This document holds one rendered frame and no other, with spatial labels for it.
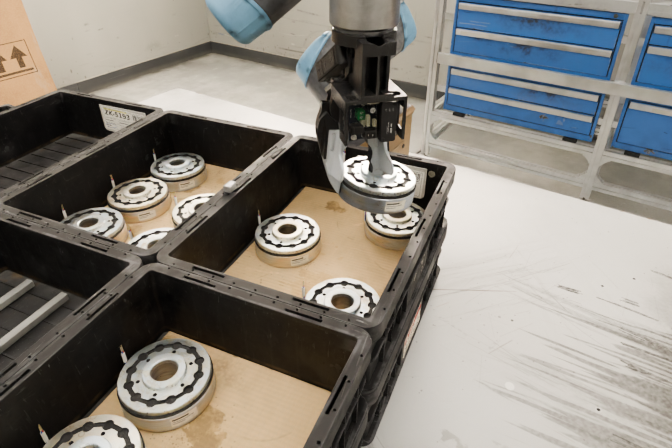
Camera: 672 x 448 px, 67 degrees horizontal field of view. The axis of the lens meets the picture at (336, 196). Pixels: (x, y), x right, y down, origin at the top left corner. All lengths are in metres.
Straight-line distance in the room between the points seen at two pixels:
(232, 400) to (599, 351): 0.58
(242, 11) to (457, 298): 0.60
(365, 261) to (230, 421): 0.32
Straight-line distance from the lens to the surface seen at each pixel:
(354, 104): 0.54
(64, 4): 4.06
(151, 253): 0.68
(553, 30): 2.46
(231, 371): 0.65
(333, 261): 0.78
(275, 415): 0.61
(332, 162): 0.63
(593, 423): 0.83
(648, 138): 2.54
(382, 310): 0.57
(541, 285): 1.01
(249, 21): 0.62
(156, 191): 0.95
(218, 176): 1.03
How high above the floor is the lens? 1.33
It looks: 32 degrees down
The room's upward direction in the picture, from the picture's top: straight up
